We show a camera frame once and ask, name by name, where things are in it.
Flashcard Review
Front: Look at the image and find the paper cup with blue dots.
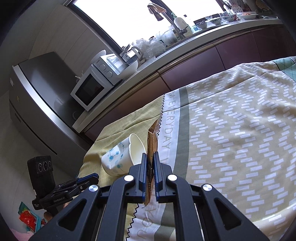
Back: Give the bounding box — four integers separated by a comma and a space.
101, 133, 146, 176

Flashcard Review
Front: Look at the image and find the brown snack bag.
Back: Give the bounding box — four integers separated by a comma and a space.
144, 118, 161, 206

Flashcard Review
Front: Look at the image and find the pink sleeve forearm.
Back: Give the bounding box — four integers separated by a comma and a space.
10, 229, 33, 241

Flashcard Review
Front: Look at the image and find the kitchen counter with cabinets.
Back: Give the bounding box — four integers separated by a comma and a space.
73, 19, 295, 140

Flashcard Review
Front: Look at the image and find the kitchen faucet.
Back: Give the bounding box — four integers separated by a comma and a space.
147, 3, 187, 39

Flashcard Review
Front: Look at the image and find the person's left hand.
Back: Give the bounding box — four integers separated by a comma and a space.
44, 202, 69, 222

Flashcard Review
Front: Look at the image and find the yellow patterned tablecloth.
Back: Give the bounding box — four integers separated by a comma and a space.
79, 57, 295, 240

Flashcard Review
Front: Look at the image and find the silver refrigerator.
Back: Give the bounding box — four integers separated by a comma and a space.
9, 52, 91, 177

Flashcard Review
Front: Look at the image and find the white microwave oven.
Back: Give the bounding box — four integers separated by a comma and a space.
71, 54, 128, 111

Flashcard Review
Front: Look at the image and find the white bowl on counter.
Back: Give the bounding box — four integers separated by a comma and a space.
118, 60, 138, 80

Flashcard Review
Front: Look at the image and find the white bowl on microwave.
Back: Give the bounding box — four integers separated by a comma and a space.
90, 49, 106, 64

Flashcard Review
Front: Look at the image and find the glass electric kettle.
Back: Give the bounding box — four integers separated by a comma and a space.
119, 44, 144, 65

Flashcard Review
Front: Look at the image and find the white soap bottle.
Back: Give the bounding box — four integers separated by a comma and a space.
174, 16, 193, 37

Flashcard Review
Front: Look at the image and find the window frame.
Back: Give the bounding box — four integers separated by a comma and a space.
63, 1, 124, 55

